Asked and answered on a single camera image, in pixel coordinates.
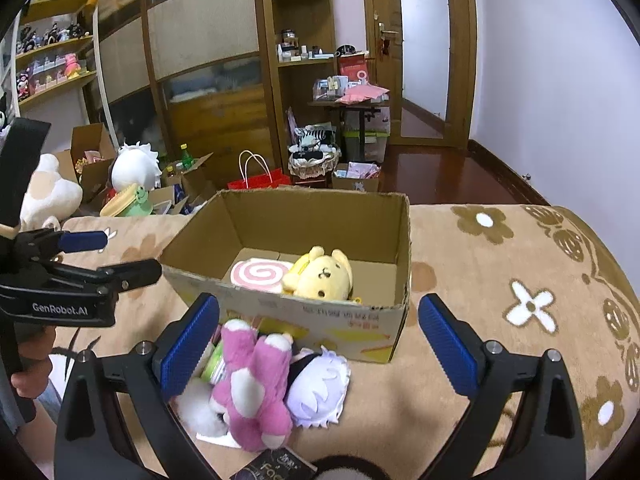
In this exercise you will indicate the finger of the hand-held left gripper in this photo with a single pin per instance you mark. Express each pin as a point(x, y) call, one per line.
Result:
point(82, 241)
point(131, 272)

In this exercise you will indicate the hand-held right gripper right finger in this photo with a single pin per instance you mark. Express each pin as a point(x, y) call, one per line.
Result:
point(447, 345)

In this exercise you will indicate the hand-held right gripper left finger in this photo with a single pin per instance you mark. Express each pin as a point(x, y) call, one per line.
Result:
point(192, 345)

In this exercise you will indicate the pink plush bear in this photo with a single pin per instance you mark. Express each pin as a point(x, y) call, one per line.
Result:
point(255, 390)

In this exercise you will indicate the person's left hand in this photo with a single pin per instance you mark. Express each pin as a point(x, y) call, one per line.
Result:
point(31, 360)

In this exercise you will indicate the green plush toy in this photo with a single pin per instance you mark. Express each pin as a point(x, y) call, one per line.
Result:
point(214, 362)

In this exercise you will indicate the cream and orange plush toy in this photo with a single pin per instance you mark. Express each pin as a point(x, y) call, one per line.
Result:
point(50, 190)

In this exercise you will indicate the green frog plush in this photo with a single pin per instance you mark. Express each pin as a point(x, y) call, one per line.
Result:
point(131, 202)

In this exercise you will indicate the white fluffy plush toy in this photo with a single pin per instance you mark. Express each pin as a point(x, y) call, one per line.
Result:
point(200, 410)

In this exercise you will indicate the brown floral blanket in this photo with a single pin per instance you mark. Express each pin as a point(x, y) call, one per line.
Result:
point(475, 270)

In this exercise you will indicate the tall cardboard box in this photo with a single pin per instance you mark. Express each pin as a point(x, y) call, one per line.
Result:
point(92, 160)

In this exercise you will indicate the large white-haired plush head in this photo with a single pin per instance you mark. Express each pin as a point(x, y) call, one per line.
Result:
point(135, 162)

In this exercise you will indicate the pink swirl plush roll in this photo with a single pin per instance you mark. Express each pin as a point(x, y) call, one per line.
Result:
point(257, 272)

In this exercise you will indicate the cardboard box with bottles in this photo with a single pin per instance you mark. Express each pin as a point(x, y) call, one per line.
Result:
point(192, 185)

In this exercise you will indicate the green glass bottle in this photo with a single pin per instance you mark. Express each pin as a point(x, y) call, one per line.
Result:
point(186, 157)

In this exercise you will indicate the white-haired plush doll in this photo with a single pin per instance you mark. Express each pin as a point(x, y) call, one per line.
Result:
point(320, 385)

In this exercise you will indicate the yellow plush dog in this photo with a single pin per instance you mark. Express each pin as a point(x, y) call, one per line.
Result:
point(325, 272)

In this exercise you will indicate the dark printed booklet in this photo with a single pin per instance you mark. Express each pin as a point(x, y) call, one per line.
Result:
point(272, 467)

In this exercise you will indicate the black and white plush toy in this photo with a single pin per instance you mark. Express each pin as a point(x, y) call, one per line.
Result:
point(350, 469)

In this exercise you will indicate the red paper gift bag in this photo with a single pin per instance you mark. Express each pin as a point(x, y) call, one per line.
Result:
point(260, 180)

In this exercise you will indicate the small cardboard box of packets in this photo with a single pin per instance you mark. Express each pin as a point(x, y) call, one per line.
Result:
point(356, 180)

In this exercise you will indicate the row of small figurines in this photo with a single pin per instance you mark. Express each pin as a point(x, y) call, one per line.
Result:
point(50, 37)

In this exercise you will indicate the wicker basket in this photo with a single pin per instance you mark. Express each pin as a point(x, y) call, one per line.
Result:
point(314, 167)

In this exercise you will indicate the clear storage bin green lid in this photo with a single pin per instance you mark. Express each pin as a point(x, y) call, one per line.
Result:
point(367, 145)

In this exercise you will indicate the wooden wardrobe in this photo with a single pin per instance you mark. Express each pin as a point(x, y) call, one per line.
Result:
point(200, 50)

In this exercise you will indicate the black and white striped cloth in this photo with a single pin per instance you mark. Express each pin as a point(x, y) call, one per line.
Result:
point(316, 136)

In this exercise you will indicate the wooden corner shelf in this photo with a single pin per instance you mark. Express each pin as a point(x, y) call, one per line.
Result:
point(265, 60)

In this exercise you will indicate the small wooden side table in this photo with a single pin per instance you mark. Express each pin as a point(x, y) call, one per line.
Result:
point(350, 106)

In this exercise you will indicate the pink plastic bag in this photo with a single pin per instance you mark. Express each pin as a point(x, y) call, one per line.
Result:
point(362, 94)

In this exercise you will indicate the wooden door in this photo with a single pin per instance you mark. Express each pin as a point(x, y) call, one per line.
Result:
point(385, 85)

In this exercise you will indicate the red box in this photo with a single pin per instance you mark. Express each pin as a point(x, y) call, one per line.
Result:
point(352, 71)

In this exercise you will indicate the yellow wall shelf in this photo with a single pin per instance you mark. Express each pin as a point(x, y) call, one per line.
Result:
point(55, 87)

